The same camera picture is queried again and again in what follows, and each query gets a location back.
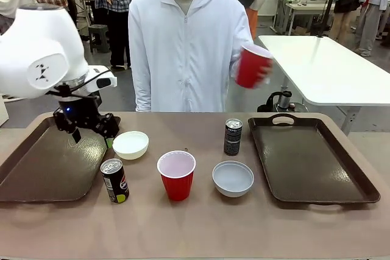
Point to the person in white hoodie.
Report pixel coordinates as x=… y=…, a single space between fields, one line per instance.
x=182 y=53

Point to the grey plastic stool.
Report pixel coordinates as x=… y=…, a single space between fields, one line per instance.
x=98 y=36

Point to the black pepsi can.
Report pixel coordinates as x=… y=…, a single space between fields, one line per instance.
x=115 y=181
x=232 y=137

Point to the brown plastic serving tray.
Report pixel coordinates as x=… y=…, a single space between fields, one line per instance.
x=45 y=159
x=310 y=162

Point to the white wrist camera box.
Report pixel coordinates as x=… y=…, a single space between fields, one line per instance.
x=98 y=78

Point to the white workbench table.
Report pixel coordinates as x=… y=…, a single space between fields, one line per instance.
x=304 y=10

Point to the black tripod pole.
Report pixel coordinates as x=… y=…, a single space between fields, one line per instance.
x=326 y=4

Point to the person's left hand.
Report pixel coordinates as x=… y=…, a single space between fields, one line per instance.
x=265 y=71

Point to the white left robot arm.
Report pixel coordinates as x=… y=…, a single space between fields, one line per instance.
x=36 y=47

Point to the bystander in grey trousers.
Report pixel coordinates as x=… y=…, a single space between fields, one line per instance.
x=371 y=10

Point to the cream white bowl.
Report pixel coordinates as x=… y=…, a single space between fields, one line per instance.
x=131 y=145

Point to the bystander in black skirt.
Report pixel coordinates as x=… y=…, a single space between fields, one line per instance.
x=344 y=4

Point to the white folding table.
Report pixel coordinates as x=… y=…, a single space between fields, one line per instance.
x=329 y=68

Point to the grey white bowl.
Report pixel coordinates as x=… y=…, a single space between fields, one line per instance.
x=232 y=179

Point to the red plastic party cup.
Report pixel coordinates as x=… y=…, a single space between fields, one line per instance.
x=176 y=177
x=250 y=66

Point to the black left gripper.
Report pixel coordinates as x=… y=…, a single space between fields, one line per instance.
x=80 y=111

